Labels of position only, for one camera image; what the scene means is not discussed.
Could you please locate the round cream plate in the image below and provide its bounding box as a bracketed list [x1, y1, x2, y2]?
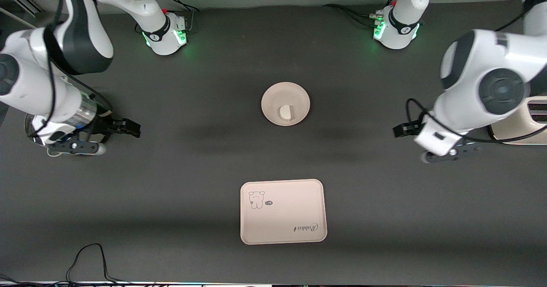
[261, 82, 311, 126]

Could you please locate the cream rectangular rabbit tray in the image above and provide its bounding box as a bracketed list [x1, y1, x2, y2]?
[240, 179, 328, 245]

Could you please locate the glass pot lid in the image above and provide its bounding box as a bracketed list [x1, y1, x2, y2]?
[24, 114, 45, 145]

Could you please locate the cream white toaster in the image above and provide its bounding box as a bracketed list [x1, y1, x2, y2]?
[489, 96, 547, 145]

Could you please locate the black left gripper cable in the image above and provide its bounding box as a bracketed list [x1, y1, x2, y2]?
[405, 98, 547, 145]

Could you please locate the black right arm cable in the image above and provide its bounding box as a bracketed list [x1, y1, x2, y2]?
[28, 0, 114, 140]

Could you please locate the loose black cable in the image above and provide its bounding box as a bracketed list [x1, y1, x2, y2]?
[66, 243, 129, 285]

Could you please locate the black right base cable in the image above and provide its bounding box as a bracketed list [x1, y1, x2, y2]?
[160, 0, 200, 33]

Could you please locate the black base cable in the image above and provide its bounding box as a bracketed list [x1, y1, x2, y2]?
[160, 0, 200, 33]
[323, 3, 381, 27]

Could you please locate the black left base cable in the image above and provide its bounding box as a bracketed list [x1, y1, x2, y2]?
[323, 3, 381, 27]

